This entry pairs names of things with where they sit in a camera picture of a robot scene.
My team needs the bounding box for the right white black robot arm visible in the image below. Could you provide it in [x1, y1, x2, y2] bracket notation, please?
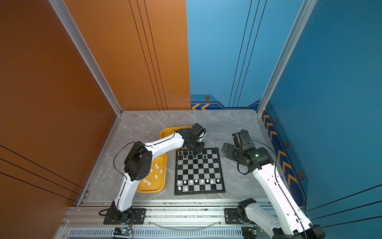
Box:
[221, 130, 326, 239]

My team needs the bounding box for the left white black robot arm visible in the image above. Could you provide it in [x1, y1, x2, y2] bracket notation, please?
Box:
[107, 123, 206, 224]

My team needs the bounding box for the yellow tray with black pieces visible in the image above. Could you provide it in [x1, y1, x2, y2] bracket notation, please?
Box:
[159, 125, 191, 141]

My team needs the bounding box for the black white chess board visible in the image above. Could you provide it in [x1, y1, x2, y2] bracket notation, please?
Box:
[174, 148, 225, 195]

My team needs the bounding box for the yellow tray with white pieces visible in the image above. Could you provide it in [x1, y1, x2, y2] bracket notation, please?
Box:
[137, 154, 167, 194]

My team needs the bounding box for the right green circuit board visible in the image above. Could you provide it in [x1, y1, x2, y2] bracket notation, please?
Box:
[241, 227, 263, 239]

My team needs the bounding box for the green circuit board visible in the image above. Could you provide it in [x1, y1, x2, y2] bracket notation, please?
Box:
[112, 227, 134, 239]
[241, 227, 263, 239]

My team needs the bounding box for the left green circuit board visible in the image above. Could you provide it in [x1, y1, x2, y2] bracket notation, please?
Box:
[112, 227, 134, 239]

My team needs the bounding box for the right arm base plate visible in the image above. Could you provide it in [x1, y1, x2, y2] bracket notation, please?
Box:
[224, 207, 250, 225]

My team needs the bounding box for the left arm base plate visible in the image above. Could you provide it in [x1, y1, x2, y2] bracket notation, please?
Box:
[103, 208, 146, 225]

